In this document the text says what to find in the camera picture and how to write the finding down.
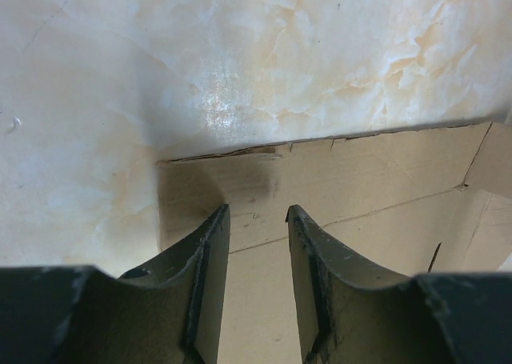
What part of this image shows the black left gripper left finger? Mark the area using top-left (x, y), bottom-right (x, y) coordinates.
top-left (1, 205), bottom-right (230, 363)

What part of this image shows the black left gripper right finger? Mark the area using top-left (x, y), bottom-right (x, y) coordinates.
top-left (286, 205), bottom-right (511, 363)

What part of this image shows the brown cardboard box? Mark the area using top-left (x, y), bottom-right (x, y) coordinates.
top-left (156, 123), bottom-right (511, 363)

